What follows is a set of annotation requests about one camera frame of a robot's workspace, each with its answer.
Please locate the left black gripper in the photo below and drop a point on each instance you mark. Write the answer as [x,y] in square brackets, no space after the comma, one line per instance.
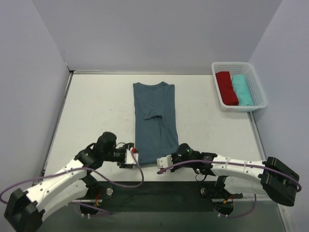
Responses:
[123,164]

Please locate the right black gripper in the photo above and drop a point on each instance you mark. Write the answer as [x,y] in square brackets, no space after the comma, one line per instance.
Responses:
[174,169]

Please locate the blue-grey t shirt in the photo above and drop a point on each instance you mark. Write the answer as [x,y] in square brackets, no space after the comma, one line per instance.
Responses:
[155,121]

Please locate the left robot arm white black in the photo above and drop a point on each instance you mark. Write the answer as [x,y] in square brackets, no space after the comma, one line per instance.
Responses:
[27,209]

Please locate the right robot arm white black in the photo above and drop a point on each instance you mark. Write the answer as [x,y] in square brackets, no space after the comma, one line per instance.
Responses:
[269,177]

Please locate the red rolled t shirt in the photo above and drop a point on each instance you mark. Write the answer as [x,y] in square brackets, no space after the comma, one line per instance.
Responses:
[227,92]

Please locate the white plastic basket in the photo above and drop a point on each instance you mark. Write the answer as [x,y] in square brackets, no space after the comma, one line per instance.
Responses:
[253,82]

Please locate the teal rolled t shirt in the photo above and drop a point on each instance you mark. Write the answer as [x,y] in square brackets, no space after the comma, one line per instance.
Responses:
[241,90]

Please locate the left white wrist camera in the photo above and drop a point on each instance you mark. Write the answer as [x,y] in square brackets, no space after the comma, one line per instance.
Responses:
[131,155]

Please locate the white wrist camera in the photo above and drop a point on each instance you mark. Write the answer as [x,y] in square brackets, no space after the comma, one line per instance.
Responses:
[164,162]
[131,155]

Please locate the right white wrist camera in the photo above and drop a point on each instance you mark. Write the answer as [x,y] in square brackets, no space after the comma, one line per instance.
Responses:
[164,162]

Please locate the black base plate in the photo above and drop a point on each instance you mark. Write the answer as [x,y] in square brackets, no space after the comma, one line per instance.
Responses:
[158,196]

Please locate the aluminium rail frame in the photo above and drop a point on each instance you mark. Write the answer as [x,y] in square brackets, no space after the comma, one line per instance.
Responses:
[95,103]

